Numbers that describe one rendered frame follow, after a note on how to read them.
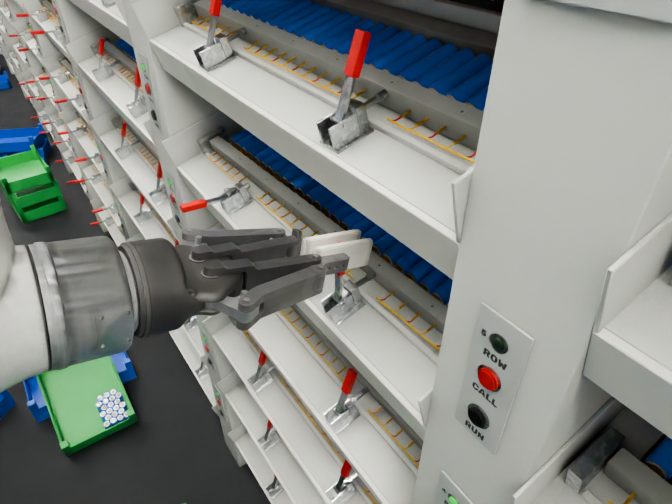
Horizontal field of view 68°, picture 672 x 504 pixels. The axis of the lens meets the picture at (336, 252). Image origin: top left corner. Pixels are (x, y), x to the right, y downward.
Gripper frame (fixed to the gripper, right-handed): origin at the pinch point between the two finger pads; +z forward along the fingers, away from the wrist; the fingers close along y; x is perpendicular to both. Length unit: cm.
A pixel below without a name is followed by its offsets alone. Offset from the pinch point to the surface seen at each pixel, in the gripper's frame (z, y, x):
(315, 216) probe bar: 6.3, -12.5, -3.0
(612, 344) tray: -3.9, 26.6, 10.4
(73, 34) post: 0, -115, -2
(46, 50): 4, -185, -20
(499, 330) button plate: -3.3, 20.5, 6.5
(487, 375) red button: -2.8, 20.8, 2.7
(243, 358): 12, -34, -47
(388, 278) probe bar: 6.2, 2.2, -3.1
